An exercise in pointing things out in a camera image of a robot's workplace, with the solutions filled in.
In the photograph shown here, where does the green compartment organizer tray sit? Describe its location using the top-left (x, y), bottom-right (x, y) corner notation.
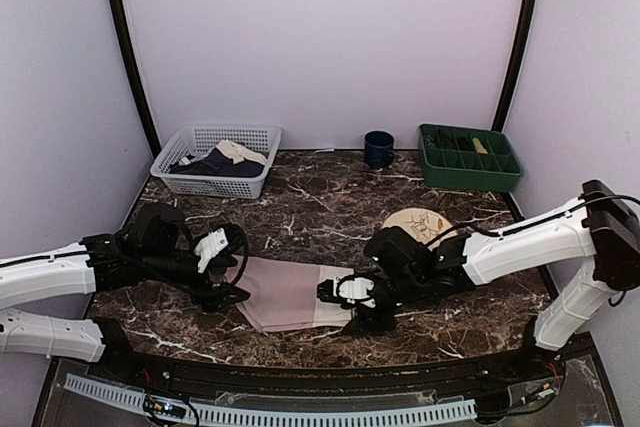
top-left (418, 124), bottom-right (523, 193)

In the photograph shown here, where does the pink and white underwear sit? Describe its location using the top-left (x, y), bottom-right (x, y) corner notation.
top-left (236, 257), bottom-right (353, 333)

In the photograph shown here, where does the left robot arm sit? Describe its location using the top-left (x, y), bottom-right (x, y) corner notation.
top-left (1, 203), bottom-right (250, 383)

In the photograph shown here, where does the round floral ceramic plate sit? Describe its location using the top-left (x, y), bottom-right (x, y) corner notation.
top-left (382, 208), bottom-right (453, 244)

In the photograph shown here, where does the white slotted cable duct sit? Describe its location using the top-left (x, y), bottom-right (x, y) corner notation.
top-left (63, 374), bottom-right (477, 426)

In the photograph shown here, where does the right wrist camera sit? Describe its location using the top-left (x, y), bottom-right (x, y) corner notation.
top-left (316, 275), bottom-right (376, 309)

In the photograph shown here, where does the left black frame post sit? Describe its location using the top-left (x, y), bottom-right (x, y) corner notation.
top-left (108, 0), bottom-right (162, 156)

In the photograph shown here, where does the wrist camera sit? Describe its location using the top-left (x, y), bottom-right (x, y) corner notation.
top-left (193, 223), bottom-right (250, 286)
top-left (316, 275), bottom-right (376, 309)

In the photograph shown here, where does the right black frame post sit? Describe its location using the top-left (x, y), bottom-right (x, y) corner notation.
top-left (491, 0), bottom-right (536, 132)

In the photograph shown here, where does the cream garment in basket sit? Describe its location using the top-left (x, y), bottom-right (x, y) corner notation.
top-left (215, 139), bottom-right (267, 166)

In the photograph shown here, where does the white perforated plastic basket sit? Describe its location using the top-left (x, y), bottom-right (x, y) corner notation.
top-left (150, 125), bottom-right (281, 199)

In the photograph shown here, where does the black frame post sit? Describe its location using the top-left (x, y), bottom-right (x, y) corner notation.
top-left (108, 0), bottom-right (162, 156)
top-left (491, 0), bottom-right (536, 132)

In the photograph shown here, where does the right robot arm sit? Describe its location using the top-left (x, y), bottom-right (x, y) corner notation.
top-left (317, 180), bottom-right (639, 381)

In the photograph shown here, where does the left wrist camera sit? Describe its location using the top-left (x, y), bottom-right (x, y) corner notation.
top-left (193, 223), bottom-right (250, 286)

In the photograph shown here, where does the navy blue garment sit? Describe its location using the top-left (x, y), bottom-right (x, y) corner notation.
top-left (169, 150), bottom-right (264, 178)

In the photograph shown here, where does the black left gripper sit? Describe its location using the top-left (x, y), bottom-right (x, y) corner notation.
top-left (141, 249), bottom-right (250, 313)

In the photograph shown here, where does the dark blue mug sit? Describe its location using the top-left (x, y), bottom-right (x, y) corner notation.
top-left (364, 131), bottom-right (394, 170)

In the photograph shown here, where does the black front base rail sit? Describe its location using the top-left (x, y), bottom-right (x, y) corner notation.
top-left (32, 331), bottom-right (624, 427)

